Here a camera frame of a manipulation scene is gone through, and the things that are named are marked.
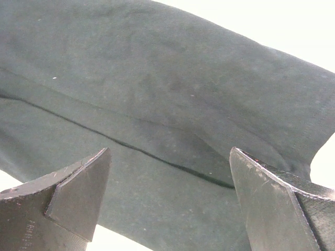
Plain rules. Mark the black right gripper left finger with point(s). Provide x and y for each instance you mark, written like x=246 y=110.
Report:
x=58 y=211

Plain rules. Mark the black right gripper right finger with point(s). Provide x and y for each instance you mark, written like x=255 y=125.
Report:
x=281 y=211

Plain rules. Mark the black t-shirt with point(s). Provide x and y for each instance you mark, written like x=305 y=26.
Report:
x=170 y=94

